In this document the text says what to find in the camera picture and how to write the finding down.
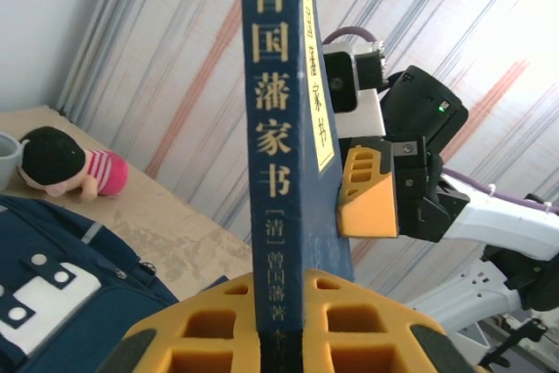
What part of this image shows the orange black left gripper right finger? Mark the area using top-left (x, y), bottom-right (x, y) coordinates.
top-left (300, 267), bottom-right (477, 373)

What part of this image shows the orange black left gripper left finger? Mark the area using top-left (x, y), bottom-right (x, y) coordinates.
top-left (98, 272), bottom-right (263, 373)

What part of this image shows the navy blue backpack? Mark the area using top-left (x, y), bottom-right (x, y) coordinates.
top-left (0, 196), bottom-right (231, 373)

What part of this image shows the blue book with yellow label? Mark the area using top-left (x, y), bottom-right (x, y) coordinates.
top-left (238, 0), bottom-right (355, 373)

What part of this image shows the plush doll with pink shirt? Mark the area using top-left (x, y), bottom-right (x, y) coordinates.
top-left (19, 126), bottom-right (130, 203)

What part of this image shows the grey mug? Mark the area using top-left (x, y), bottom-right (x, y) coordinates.
top-left (0, 132), bottom-right (26, 193)

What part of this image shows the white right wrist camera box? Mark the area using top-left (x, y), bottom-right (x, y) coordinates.
top-left (322, 38), bottom-right (389, 139)

